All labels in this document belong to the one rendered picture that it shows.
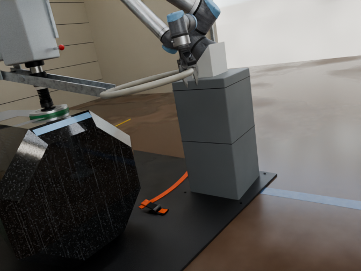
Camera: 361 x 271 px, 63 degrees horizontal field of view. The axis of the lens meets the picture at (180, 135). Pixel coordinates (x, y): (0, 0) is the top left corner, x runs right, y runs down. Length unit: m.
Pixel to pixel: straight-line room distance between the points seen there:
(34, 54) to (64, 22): 6.62
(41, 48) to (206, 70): 0.97
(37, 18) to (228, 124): 1.23
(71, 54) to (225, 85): 6.73
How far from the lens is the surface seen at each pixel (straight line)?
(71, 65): 8.23
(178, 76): 1.35
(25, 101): 7.55
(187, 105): 2.01
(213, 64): 1.98
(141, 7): 1.85
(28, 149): 1.55
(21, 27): 1.76
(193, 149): 2.10
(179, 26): 1.57
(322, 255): 1.71
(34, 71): 1.86
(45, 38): 1.85
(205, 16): 2.02
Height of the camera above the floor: 1.09
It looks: 17 degrees down
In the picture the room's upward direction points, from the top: 10 degrees counter-clockwise
